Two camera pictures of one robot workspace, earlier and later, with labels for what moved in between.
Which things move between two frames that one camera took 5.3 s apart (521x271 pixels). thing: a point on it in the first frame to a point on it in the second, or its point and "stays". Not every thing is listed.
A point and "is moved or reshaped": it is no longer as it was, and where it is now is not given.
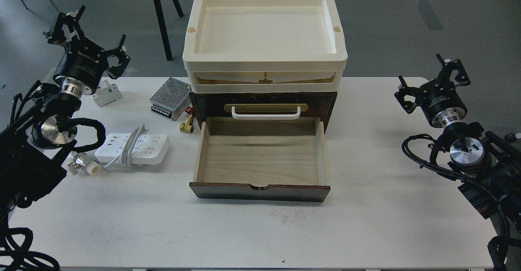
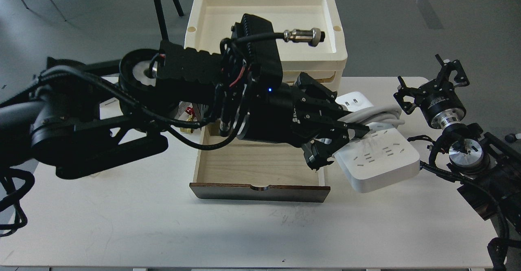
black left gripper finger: x=116 y=72 to x=317 y=151
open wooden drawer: x=272 y=158 stays
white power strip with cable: x=138 y=148 is moved or reshaped
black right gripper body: x=441 y=102 stays
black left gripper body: x=81 y=67 to x=270 y=115
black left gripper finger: x=66 y=28 to x=317 y=110
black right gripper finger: x=461 y=78 stays
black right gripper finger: x=408 y=106 stays
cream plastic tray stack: x=263 y=42 stays
